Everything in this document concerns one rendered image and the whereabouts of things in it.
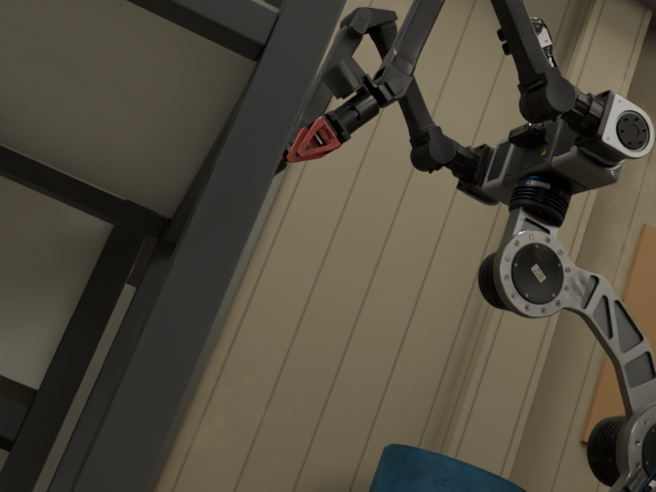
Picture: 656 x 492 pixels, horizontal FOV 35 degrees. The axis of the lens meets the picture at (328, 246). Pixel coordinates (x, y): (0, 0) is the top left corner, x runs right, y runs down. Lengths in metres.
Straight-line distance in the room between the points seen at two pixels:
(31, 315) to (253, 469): 2.80
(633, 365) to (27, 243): 1.65
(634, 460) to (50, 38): 1.89
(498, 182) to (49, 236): 1.57
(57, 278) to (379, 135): 3.19
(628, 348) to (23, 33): 1.91
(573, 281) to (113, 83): 1.71
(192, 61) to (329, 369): 3.37
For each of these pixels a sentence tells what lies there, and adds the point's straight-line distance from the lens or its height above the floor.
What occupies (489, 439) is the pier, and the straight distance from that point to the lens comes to 4.29.
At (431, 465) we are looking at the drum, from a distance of 3.58.
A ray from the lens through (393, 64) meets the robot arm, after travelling 2.08.
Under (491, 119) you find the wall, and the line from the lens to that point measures 4.62.
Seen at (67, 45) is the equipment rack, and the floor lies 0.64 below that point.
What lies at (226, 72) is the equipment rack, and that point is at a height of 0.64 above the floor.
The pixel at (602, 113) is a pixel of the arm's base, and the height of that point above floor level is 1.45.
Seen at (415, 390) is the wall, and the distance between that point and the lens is 4.25.
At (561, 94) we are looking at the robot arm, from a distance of 2.25.
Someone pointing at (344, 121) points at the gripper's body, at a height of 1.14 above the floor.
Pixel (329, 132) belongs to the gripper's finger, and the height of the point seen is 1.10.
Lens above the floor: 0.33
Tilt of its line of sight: 17 degrees up
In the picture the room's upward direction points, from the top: 21 degrees clockwise
